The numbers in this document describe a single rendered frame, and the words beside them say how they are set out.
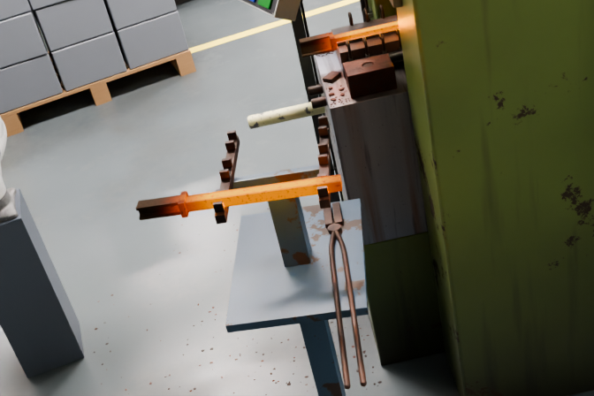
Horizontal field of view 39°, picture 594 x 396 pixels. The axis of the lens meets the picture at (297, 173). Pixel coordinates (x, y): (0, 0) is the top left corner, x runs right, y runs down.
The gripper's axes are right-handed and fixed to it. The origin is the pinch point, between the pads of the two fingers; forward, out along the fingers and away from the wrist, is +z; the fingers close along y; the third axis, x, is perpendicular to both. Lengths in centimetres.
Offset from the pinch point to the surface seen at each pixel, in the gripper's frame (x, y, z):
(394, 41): 1, 60, 19
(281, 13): -3.7, 7.0, 15.5
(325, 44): -4.5, 46.0, 7.5
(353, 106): -15, 67, 6
